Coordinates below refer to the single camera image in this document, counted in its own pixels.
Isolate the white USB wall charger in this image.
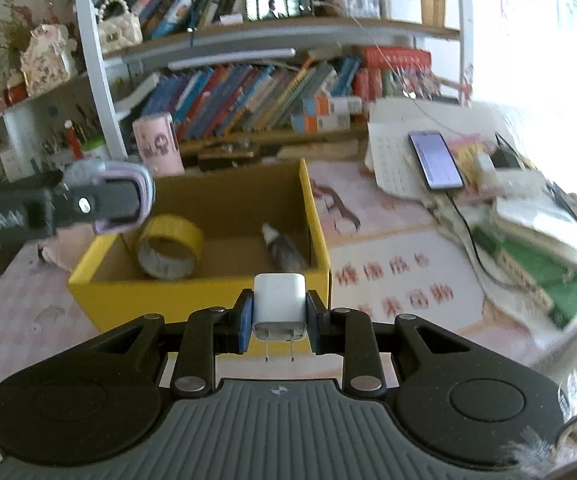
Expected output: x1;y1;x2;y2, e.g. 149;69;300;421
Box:
253;273;307;361

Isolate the grey toy car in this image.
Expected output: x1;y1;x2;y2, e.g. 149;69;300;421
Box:
54;158;156;234

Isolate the white green-lid jar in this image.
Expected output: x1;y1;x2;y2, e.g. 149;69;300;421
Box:
81;136;110;160

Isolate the pink plush toy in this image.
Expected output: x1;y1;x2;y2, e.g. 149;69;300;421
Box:
38;224;96;272

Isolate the yellow tape roll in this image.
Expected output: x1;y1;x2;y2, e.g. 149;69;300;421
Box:
136;214;204;281

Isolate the pink cylindrical box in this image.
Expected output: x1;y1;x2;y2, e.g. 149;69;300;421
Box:
132;112;185;178

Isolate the red tassel ornament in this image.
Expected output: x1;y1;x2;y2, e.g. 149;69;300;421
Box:
64;120;83;159

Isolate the small dark dropper bottle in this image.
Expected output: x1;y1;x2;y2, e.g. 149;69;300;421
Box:
261;223;308;273

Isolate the yellow cardboard box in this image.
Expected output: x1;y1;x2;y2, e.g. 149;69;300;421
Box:
68;160;331;332

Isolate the white pearl handbag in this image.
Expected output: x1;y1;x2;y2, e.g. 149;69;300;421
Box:
98;0;143;55

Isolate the smartphone with lit screen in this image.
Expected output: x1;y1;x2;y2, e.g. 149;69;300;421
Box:
409;131;465;192

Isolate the green book stack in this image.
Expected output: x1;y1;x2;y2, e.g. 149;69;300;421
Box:
473;226;577;328

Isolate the smartphone on shelf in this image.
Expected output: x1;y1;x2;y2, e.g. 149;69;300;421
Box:
245;0;313;22

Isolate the black charging cable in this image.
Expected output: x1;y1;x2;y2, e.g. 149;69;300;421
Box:
444;186;525;286

